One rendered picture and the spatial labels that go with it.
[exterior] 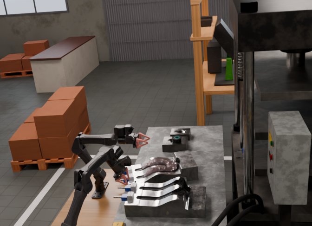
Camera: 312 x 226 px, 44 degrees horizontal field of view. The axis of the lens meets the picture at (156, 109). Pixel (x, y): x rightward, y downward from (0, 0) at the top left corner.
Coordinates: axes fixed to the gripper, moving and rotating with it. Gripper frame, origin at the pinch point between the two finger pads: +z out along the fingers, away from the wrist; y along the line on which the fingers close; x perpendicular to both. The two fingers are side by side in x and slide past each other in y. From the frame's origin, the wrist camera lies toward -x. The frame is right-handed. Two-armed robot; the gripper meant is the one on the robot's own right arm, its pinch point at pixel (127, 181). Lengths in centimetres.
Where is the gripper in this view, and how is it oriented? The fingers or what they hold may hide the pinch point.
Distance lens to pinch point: 250.6
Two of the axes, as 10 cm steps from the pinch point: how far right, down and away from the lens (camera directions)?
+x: -8.1, 4.9, 3.2
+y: 1.4, -3.8, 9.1
